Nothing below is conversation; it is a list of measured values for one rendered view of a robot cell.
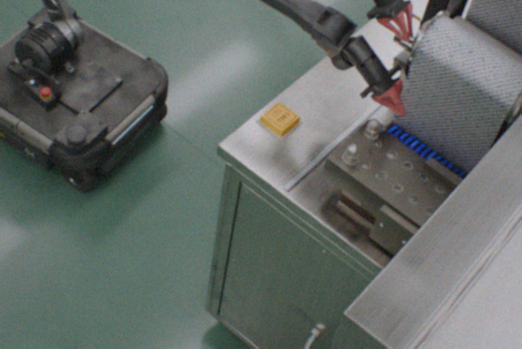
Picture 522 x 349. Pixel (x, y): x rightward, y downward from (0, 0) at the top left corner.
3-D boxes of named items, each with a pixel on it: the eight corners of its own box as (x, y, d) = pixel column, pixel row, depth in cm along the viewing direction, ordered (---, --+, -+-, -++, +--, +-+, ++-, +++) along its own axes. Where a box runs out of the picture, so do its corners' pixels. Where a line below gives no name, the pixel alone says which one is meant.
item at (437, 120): (391, 122, 201) (410, 68, 186) (473, 180, 193) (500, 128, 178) (390, 124, 200) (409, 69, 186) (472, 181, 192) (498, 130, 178)
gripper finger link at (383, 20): (390, 48, 188) (370, 12, 185) (408, 32, 192) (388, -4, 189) (413, 44, 183) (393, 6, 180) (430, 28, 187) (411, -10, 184)
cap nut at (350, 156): (348, 149, 192) (352, 136, 189) (361, 158, 191) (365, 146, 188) (338, 158, 190) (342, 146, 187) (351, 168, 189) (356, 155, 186)
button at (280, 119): (277, 107, 215) (278, 100, 213) (299, 122, 213) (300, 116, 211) (258, 121, 212) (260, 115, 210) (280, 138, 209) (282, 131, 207)
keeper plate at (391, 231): (373, 231, 194) (385, 203, 186) (409, 257, 191) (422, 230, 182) (367, 237, 193) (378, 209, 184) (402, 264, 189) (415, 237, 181)
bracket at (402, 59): (382, 111, 219) (411, 24, 195) (402, 125, 216) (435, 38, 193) (371, 121, 216) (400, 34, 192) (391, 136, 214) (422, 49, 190)
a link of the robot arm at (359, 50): (345, 42, 190) (363, 28, 192) (333, 49, 197) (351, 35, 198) (364, 68, 191) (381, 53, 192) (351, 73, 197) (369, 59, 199)
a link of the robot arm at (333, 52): (318, 38, 189) (338, 10, 192) (301, 50, 200) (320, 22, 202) (360, 72, 191) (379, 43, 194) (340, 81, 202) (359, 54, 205)
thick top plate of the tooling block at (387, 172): (362, 135, 203) (368, 118, 199) (502, 235, 190) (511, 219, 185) (321, 174, 195) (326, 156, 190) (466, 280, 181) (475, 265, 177)
